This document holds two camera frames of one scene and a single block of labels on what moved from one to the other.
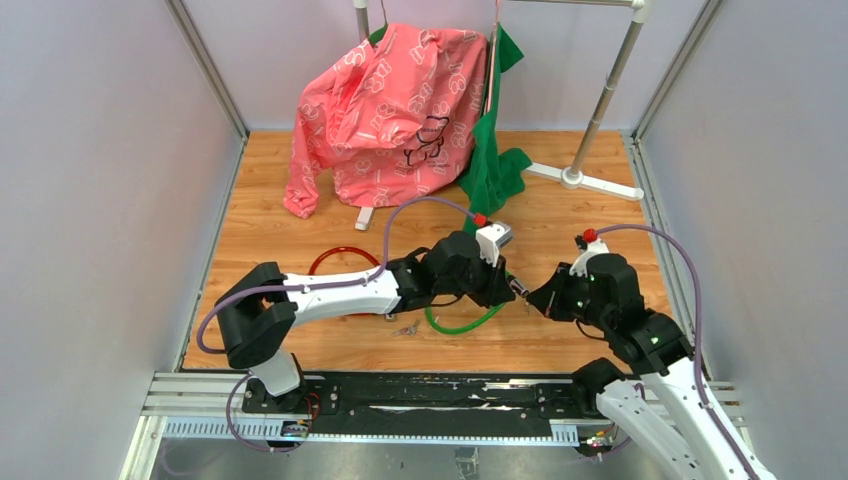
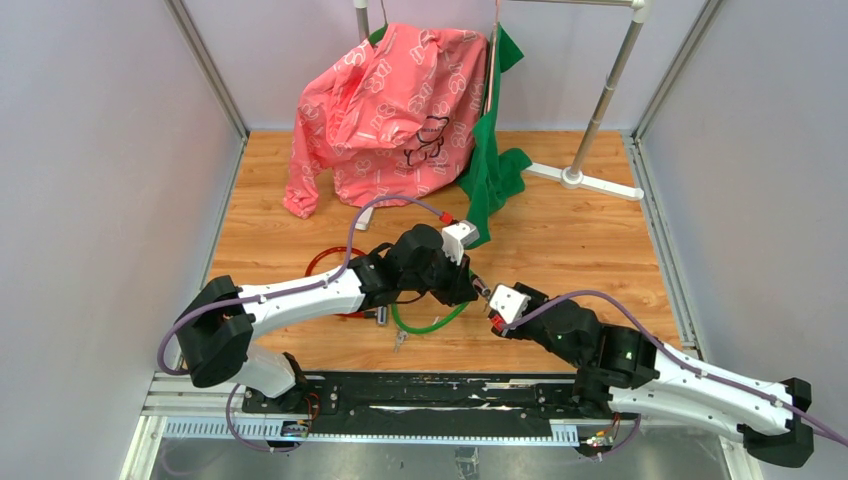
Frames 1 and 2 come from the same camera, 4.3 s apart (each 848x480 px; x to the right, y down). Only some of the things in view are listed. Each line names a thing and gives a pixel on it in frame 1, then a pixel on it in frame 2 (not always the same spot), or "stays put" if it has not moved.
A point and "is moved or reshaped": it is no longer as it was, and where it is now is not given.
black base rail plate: [425, 404] stays put
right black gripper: [548, 297] to [538, 296]
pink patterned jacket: [394, 120] stays put
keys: [410, 330] is moved or reshaped
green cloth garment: [494, 174] stays put
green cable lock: [514, 283] is moved or reshaped
